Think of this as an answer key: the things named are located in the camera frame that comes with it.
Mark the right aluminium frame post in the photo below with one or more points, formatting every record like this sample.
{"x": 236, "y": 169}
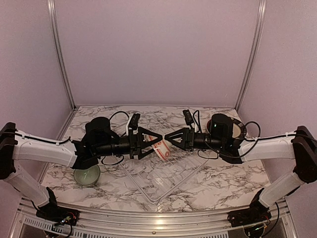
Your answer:
{"x": 253, "y": 53}

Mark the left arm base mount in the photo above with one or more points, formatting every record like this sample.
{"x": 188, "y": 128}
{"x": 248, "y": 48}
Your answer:
{"x": 53, "y": 212}

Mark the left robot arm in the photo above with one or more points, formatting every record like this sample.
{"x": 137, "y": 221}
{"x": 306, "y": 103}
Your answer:
{"x": 17, "y": 146}

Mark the front aluminium rail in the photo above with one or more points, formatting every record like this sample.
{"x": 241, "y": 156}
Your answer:
{"x": 103, "y": 223}

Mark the white bowl with red pattern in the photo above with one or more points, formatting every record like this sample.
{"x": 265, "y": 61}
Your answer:
{"x": 163, "y": 149}

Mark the large black rimmed cream plate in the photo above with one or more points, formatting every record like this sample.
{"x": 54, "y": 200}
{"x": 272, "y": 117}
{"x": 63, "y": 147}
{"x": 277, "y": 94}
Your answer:
{"x": 239, "y": 130}

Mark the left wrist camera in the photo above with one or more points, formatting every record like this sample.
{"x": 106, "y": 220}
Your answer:
{"x": 132, "y": 123}

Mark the left aluminium frame post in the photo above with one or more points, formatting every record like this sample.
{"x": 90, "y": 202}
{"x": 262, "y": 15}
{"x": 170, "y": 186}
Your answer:
{"x": 58, "y": 49}

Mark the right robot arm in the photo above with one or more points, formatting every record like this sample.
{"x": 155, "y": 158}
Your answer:
{"x": 290, "y": 158}

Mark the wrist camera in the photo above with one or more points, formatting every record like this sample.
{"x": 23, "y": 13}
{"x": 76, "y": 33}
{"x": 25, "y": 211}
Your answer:
{"x": 188, "y": 117}
{"x": 132, "y": 123}

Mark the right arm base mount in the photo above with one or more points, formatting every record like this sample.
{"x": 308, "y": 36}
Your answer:
{"x": 256, "y": 212}

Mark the white wire dish rack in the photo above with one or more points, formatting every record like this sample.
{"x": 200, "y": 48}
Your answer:
{"x": 156, "y": 178}

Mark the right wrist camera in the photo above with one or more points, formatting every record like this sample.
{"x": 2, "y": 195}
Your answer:
{"x": 188, "y": 117}

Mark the green bowl with flower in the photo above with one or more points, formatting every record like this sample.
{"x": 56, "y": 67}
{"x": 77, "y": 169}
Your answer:
{"x": 87, "y": 177}

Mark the aluminium frame post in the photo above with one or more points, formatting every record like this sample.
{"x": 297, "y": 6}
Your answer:
{"x": 253, "y": 53}
{"x": 58, "y": 49}

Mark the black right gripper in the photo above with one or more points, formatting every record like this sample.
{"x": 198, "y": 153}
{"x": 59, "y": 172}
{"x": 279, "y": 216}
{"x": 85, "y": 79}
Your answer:
{"x": 186, "y": 143}

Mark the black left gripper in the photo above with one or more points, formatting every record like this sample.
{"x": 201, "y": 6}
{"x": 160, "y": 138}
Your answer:
{"x": 137, "y": 143}

